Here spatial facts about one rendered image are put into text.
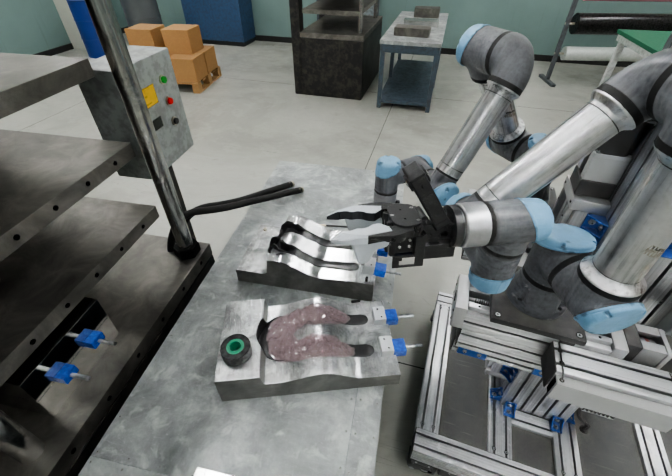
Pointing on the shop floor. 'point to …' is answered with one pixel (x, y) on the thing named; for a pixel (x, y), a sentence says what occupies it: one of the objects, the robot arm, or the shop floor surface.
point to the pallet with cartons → (180, 51)
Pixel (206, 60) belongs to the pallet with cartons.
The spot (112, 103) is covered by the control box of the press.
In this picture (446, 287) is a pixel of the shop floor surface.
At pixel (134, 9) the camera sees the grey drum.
